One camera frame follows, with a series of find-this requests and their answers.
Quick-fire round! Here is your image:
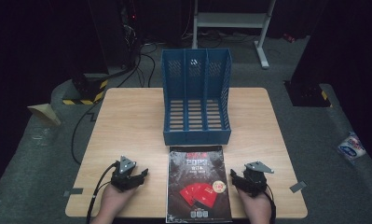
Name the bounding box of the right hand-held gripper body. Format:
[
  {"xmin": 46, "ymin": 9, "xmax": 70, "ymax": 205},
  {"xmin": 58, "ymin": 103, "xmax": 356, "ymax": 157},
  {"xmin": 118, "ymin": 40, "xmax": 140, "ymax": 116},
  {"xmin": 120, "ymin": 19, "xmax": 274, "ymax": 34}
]
[{"xmin": 238, "ymin": 161, "xmax": 275, "ymax": 198}]

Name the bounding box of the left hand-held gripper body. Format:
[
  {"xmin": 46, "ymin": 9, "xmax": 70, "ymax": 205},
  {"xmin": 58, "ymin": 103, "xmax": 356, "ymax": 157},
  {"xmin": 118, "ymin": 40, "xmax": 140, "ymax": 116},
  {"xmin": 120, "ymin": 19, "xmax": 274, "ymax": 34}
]
[{"xmin": 110, "ymin": 155, "xmax": 145, "ymax": 192}]

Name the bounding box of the dark magazine with red print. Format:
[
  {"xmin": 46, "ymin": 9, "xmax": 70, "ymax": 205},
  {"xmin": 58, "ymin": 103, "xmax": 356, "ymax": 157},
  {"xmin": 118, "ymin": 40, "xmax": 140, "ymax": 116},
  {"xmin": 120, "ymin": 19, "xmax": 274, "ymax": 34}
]
[{"xmin": 165, "ymin": 145, "xmax": 233, "ymax": 224}]

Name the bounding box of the blue plastic file rack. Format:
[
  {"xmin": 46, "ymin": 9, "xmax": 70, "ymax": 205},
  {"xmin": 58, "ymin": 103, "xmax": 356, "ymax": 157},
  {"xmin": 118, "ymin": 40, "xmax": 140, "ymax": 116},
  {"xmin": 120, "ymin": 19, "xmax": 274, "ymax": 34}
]
[{"xmin": 160, "ymin": 47, "xmax": 233, "ymax": 147}]

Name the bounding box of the person's left hand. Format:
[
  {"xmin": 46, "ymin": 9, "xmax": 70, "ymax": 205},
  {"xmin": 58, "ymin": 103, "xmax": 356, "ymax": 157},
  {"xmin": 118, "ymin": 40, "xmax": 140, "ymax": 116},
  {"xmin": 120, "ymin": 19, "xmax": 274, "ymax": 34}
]
[{"xmin": 97, "ymin": 183, "xmax": 138, "ymax": 224}]

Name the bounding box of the person's right hand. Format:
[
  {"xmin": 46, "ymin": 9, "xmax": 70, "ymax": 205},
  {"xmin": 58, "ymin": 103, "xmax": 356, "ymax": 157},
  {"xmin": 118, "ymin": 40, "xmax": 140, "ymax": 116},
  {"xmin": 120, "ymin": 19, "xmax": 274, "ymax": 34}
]
[{"xmin": 236, "ymin": 188, "xmax": 273, "ymax": 224}]

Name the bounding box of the grey tape strip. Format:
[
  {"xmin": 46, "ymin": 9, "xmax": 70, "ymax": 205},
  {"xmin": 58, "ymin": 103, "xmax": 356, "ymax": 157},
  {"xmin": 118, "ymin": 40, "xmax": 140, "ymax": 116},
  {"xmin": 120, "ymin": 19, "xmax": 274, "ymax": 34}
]
[
  {"xmin": 62, "ymin": 188, "xmax": 84, "ymax": 198},
  {"xmin": 289, "ymin": 180, "xmax": 308, "ymax": 193}
]

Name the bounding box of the yellow black striped base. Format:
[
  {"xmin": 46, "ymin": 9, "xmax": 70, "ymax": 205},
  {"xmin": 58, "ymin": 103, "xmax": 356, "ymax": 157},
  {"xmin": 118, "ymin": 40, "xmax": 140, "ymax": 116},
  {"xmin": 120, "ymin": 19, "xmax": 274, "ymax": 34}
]
[
  {"xmin": 284, "ymin": 79, "xmax": 334, "ymax": 108},
  {"xmin": 62, "ymin": 73, "xmax": 109, "ymax": 106}
]

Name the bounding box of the white blue plastic packet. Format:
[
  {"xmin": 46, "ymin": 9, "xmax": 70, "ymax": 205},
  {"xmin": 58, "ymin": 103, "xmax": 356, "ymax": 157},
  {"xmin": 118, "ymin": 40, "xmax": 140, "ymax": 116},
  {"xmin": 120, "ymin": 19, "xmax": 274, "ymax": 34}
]
[{"xmin": 337, "ymin": 131, "xmax": 367, "ymax": 161}]

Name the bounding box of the dark computer tower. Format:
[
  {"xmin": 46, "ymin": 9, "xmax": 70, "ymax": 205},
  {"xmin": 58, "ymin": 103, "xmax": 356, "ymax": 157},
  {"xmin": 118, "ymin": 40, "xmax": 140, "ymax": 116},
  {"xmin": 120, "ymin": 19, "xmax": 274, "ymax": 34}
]
[{"xmin": 87, "ymin": 0, "xmax": 144, "ymax": 70}]

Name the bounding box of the white metal stand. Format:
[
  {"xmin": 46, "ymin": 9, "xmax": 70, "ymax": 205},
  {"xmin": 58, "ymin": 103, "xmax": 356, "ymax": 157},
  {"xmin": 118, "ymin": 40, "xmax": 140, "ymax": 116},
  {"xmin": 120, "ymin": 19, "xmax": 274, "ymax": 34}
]
[{"xmin": 191, "ymin": 0, "xmax": 277, "ymax": 70}]

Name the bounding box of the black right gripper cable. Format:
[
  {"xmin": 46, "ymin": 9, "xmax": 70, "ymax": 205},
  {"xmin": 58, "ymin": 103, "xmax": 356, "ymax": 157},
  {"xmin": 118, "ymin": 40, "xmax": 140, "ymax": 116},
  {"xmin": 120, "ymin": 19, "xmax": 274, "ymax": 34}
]
[{"xmin": 263, "ymin": 183, "xmax": 277, "ymax": 224}]

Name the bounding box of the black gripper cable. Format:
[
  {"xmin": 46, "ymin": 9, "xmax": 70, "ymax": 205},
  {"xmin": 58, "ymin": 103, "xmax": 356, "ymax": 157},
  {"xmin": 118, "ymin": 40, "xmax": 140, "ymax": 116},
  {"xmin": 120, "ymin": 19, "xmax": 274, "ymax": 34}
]
[
  {"xmin": 263, "ymin": 183, "xmax": 277, "ymax": 224},
  {"xmin": 86, "ymin": 161, "xmax": 118, "ymax": 224}
]

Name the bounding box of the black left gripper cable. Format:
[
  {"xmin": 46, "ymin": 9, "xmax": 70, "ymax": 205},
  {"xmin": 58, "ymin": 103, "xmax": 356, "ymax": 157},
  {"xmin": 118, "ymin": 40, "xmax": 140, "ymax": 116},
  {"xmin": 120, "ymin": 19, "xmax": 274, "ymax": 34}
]
[{"xmin": 86, "ymin": 161, "xmax": 118, "ymax": 224}]

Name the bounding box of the black floor cable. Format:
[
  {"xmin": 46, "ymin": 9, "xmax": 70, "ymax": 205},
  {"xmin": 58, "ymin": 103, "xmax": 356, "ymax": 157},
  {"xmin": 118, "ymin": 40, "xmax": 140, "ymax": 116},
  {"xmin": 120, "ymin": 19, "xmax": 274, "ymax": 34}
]
[{"xmin": 70, "ymin": 101, "xmax": 103, "ymax": 166}]

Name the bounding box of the bundle of black cables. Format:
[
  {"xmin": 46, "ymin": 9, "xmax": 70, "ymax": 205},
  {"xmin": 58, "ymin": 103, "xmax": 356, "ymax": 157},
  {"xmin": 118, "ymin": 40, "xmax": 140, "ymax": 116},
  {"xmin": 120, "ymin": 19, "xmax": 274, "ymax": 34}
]
[{"xmin": 117, "ymin": 36, "xmax": 158, "ymax": 89}]

